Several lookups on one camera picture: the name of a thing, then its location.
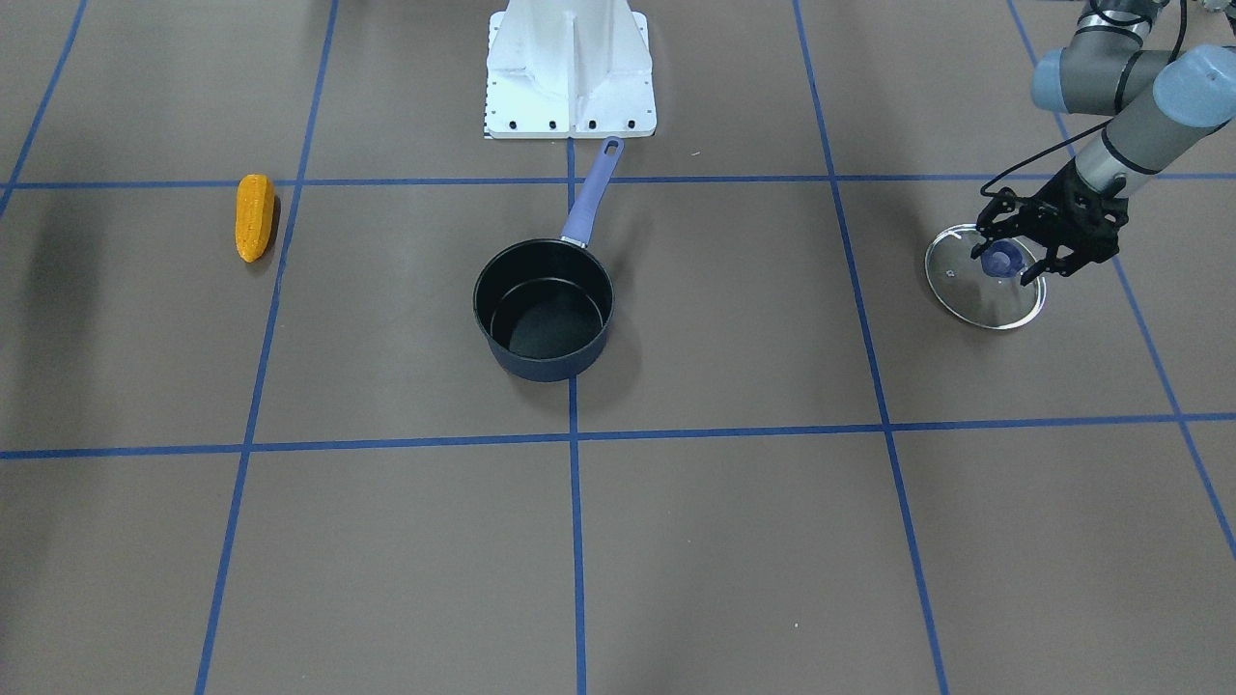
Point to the glass pot lid blue knob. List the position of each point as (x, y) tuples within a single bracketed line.
[(986, 297)]

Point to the dark blue saucepan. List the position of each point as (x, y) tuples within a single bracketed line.
[(545, 305)]

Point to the yellow corn cob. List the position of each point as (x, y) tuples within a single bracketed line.
[(254, 216)]

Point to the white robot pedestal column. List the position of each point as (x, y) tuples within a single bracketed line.
[(569, 69)]

